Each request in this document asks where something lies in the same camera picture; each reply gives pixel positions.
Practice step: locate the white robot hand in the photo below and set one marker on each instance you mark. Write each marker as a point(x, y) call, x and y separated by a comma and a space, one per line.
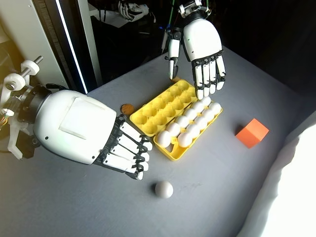
point(74, 123)
point(202, 39)

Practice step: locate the white egg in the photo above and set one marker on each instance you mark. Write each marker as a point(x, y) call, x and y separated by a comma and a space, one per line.
point(198, 106)
point(190, 114)
point(173, 129)
point(182, 121)
point(207, 101)
point(193, 130)
point(201, 123)
point(215, 108)
point(185, 139)
point(208, 115)
point(163, 138)
point(164, 189)

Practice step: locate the spare white robot hand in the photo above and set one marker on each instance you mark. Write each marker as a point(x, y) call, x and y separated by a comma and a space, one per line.
point(132, 10)

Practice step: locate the yellow egg carton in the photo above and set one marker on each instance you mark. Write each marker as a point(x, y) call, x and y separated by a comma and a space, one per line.
point(160, 108)

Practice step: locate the small orange flat piece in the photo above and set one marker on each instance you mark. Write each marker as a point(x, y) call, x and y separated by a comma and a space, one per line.
point(176, 79)

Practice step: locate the brown round cookie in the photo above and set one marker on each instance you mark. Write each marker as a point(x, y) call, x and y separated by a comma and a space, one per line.
point(126, 109)

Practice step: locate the white cabinet with light strip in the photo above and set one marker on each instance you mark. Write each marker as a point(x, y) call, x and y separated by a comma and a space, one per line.
point(29, 32)

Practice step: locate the orange cube block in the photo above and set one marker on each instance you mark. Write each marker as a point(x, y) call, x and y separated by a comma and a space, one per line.
point(251, 133)

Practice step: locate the grey table cloth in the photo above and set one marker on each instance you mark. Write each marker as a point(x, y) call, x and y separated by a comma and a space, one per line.
point(222, 185)

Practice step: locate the bright white cloth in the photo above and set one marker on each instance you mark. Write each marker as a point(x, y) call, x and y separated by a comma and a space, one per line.
point(291, 192)

